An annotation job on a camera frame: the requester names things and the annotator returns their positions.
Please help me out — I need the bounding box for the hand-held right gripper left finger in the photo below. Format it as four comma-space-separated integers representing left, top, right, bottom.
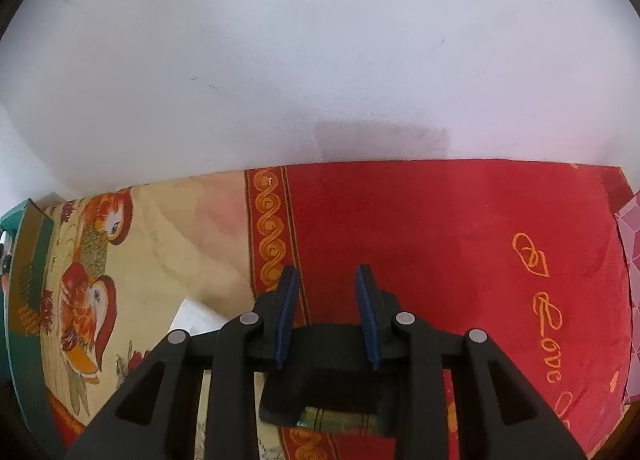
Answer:
62, 265, 301, 460

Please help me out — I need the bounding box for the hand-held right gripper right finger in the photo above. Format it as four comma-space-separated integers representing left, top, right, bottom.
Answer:
354, 264, 588, 460

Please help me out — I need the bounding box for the black pouch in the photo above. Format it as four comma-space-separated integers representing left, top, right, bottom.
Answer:
258, 322, 401, 437

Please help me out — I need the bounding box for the teal cardboard box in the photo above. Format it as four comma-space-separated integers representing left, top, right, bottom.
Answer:
0, 197, 68, 456

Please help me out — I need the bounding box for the white charger plug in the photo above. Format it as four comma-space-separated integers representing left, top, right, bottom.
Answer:
169, 297, 226, 336

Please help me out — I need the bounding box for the printed red yellow blanket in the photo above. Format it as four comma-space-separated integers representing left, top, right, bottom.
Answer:
10, 159, 633, 460

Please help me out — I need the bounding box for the pink patterned bag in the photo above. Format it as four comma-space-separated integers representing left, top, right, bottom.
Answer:
614, 187, 640, 366

